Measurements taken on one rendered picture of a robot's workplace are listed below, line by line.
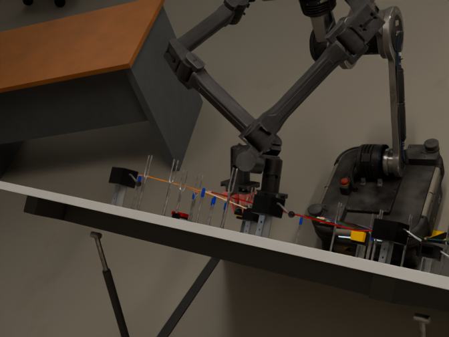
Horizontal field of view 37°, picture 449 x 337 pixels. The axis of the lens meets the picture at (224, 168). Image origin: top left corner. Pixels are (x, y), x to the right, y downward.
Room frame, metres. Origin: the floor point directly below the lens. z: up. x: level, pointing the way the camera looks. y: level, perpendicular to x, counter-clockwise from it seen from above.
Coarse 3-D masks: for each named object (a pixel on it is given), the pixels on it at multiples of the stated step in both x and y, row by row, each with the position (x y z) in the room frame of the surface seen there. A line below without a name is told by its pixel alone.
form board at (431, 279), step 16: (16, 192) 1.30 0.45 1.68; (32, 192) 1.26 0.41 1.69; (48, 192) 1.23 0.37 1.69; (96, 208) 1.11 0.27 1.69; (112, 208) 1.09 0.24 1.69; (160, 224) 0.99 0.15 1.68; (176, 224) 0.96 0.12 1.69; (192, 224) 0.94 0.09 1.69; (240, 240) 0.86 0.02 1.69; (256, 240) 0.84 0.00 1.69; (272, 240) 0.82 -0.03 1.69; (304, 256) 0.77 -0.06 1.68; (320, 256) 0.75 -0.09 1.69; (336, 256) 0.73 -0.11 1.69; (352, 256) 0.73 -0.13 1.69; (384, 272) 0.67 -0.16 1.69; (400, 272) 0.66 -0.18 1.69; (416, 272) 0.64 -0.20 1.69; (448, 288) 0.60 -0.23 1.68
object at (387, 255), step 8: (376, 224) 1.12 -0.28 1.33; (384, 224) 1.10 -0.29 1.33; (392, 224) 1.08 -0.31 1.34; (400, 224) 1.08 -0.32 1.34; (376, 232) 1.10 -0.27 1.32; (384, 232) 1.09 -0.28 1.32; (392, 232) 1.07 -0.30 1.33; (400, 232) 1.07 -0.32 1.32; (408, 232) 1.06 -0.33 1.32; (384, 240) 1.07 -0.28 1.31; (392, 240) 1.06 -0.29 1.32; (400, 240) 1.06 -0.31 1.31; (424, 240) 1.02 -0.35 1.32; (392, 248) 1.07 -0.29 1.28; (384, 256) 1.06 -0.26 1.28
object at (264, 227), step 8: (256, 200) 1.09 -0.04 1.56; (264, 200) 1.08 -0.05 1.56; (272, 200) 1.06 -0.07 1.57; (280, 200) 1.07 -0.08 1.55; (256, 208) 1.08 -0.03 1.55; (264, 208) 1.06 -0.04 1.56; (272, 208) 1.05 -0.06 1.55; (280, 208) 1.06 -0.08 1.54; (264, 216) 1.06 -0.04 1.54; (272, 216) 1.05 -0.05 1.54; (280, 216) 1.05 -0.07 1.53; (264, 224) 1.05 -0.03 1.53; (256, 232) 1.05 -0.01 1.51; (264, 232) 1.04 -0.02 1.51
